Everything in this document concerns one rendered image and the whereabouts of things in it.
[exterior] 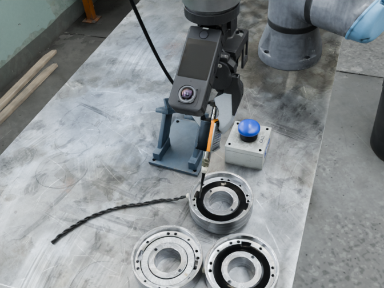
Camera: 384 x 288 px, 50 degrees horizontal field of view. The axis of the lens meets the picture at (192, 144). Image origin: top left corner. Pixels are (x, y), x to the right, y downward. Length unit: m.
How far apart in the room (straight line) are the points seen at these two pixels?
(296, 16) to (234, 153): 0.34
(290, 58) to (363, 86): 1.38
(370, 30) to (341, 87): 1.45
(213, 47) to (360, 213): 1.32
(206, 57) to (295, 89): 0.44
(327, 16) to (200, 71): 0.42
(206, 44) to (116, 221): 0.34
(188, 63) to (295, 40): 0.48
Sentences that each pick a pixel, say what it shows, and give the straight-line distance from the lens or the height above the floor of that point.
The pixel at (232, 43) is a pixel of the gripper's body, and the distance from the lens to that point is 0.58.
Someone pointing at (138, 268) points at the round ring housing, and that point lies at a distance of 0.64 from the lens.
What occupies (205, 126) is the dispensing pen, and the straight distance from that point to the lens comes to 0.63.
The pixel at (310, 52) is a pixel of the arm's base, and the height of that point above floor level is 0.83.
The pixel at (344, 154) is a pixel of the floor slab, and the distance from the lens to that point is 1.95.
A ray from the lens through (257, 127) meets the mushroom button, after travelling 0.74.
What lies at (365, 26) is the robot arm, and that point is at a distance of 0.85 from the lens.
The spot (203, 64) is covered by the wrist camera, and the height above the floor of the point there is 1.08.
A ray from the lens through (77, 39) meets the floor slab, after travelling 2.85.
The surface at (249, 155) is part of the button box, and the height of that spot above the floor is 0.83.
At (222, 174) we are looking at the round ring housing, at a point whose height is 0.84.
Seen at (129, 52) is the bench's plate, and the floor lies 0.80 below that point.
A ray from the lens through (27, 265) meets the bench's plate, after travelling 0.72.
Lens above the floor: 1.38
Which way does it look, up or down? 46 degrees down
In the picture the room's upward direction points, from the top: 6 degrees counter-clockwise
